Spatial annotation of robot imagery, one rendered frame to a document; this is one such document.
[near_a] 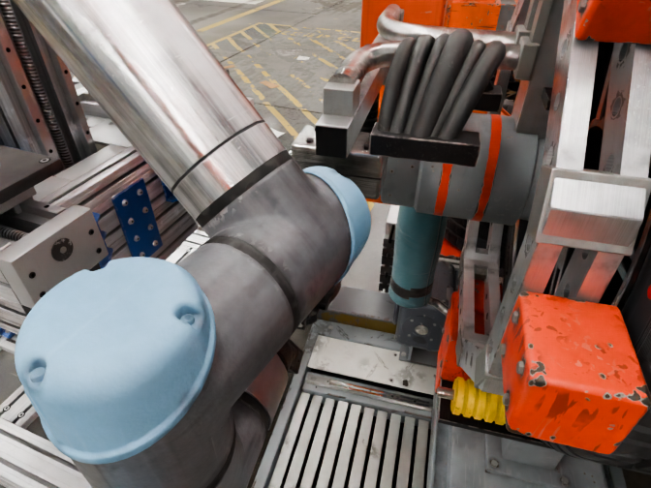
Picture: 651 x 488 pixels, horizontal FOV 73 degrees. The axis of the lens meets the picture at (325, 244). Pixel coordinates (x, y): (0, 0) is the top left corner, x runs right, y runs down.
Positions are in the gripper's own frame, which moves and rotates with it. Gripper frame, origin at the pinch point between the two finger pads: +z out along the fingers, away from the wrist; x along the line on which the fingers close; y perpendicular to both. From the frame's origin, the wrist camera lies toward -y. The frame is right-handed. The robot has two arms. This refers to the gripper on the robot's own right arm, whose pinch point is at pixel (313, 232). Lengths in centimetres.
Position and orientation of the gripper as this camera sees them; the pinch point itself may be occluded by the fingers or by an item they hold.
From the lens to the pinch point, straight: 51.0
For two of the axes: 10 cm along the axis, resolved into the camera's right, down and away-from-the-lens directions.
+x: -9.7, -1.6, 1.9
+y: 0.1, -7.8, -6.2
